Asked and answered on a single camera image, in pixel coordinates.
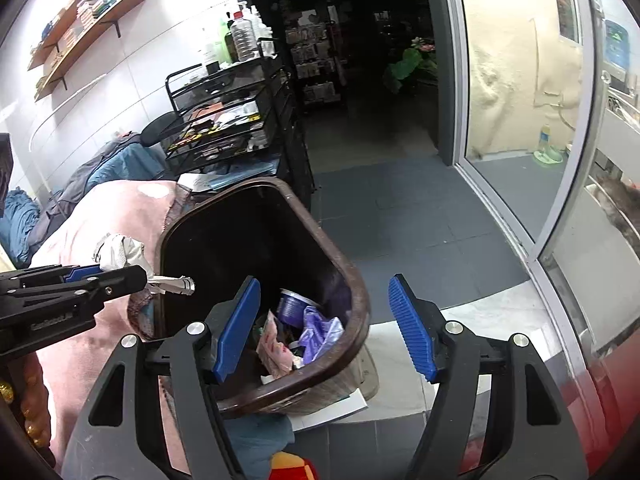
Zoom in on pink snack bag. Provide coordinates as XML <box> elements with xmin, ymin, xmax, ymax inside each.
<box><xmin>257</xmin><ymin>312</ymin><xmax>295</xmax><ymax>379</ymax></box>

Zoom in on purple plastic package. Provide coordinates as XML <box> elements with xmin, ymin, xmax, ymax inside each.
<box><xmin>298</xmin><ymin>306</ymin><xmax>344</xmax><ymax>365</ymax></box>

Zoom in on white paper wrapper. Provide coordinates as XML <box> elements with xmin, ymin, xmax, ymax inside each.
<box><xmin>93</xmin><ymin>233</ymin><xmax>196</xmax><ymax>297</ymax></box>

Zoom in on brown trash bin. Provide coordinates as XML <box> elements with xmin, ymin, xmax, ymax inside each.
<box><xmin>154</xmin><ymin>178</ymin><xmax>370</xmax><ymax>417</ymax></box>

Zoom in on purple cup in bin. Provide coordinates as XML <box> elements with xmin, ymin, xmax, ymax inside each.
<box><xmin>277</xmin><ymin>288</ymin><xmax>320</xmax><ymax>328</ymax></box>

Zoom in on pile of blue towels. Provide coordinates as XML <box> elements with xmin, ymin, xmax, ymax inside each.
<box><xmin>0</xmin><ymin>188</ymin><xmax>40</xmax><ymax>269</ymax></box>

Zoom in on pink cow-print bed cover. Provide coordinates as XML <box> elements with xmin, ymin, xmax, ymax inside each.
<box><xmin>32</xmin><ymin>180</ymin><xmax>189</xmax><ymax>470</ymax></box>

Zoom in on massage bed with blue cover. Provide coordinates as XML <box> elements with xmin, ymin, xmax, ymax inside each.
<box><xmin>27</xmin><ymin>132</ymin><xmax>169</xmax><ymax>254</ymax></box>

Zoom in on plastic bottle outside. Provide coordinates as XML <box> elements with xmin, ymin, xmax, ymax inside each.
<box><xmin>533</xmin><ymin>125</ymin><xmax>564</xmax><ymax>166</ymax></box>

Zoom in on black chair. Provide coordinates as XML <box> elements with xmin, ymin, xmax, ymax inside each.
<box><xmin>139</xmin><ymin>112</ymin><xmax>183</xmax><ymax>148</ymax></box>

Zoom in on green potted plant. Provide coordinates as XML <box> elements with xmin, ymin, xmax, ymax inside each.
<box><xmin>390</xmin><ymin>37</ymin><xmax>438</xmax><ymax>90</ymax></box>

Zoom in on green lotion bottle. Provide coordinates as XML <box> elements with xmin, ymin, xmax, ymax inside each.
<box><xmin>221</xmin><ymin>22</ymin><xmax>239</xmax><ymax>63</ymax></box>

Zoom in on clear ribbed bottle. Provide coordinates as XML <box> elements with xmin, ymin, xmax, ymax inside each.
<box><xmin>230</xmin><ymin>10</ymin><xmax>257</xmax><ymax>62</ymax></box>

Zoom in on black wire shelf cart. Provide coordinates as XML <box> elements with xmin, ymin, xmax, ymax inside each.
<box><xmin>160</xmin><ymin>50</ymin><xmax>316</xmax><ymax>206</ymax></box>

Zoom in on wooden wall shelves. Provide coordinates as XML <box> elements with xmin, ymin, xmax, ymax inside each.
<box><xmin>28</xmin><ymin>0</ymin><xmax>145</xmax><ymax>101</ymax></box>

